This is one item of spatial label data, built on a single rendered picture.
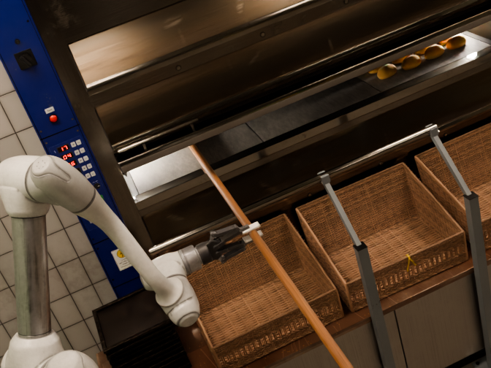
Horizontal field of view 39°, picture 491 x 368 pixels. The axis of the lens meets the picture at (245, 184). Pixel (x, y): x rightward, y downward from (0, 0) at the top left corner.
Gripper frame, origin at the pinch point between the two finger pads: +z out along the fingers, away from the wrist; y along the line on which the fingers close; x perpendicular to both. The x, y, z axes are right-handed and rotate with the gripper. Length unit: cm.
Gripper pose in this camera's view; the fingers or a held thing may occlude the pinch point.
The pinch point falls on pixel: (251, 231)
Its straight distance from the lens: 244.2
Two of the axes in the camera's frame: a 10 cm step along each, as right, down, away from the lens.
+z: 9.1, -3.9, 1.5
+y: 2.7, 8.2, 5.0
